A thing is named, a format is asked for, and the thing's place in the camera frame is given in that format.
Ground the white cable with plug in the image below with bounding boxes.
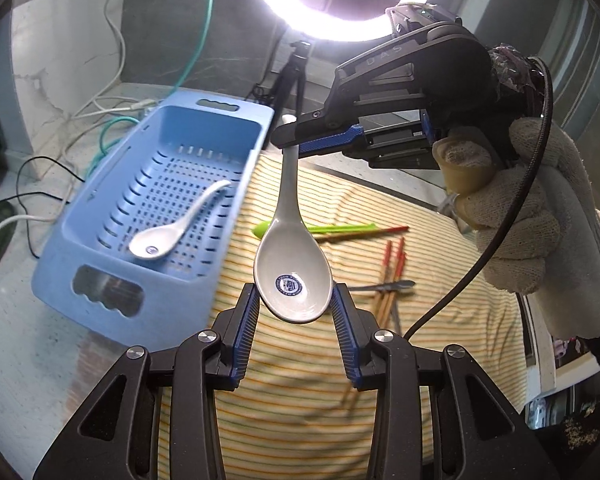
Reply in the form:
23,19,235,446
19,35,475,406
55,0,159,161

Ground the person's right hand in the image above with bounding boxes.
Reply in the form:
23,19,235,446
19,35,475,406
432,116,600,339

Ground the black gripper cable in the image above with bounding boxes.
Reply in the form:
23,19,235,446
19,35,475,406
403,56,554,339

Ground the yellow striped cloth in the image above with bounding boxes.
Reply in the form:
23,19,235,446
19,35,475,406
157,152,529,480

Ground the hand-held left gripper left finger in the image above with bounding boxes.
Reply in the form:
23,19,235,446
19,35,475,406
32,282,262,480

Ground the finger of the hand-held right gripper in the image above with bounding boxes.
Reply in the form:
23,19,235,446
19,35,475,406
299,126,366,158
272,104,362,151

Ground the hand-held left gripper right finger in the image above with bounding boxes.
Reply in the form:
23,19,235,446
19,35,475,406
330,284,561,480

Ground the ring light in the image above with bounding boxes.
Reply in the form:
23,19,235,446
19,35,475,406
253,0,432,44

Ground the metal fork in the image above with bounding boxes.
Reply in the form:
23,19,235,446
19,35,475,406
347,280,417,295

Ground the thin black cable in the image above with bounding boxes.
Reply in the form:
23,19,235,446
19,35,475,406
17,156,89,257

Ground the green cable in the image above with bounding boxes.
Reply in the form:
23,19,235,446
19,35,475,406
86,0,222,182

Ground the black tripod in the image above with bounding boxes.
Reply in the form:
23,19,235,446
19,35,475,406
252,40,312,126

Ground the white ceramic spoon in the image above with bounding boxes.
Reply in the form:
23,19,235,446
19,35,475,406
128,179,232,261
253,114,333,324

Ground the blue plastic basket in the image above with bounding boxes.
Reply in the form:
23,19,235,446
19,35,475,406
31,87,276,356

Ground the thick white cable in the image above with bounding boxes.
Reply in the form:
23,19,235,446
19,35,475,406
0,214,62,257

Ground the green plastic spoon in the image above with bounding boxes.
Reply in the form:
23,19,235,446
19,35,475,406
252,221,379,240

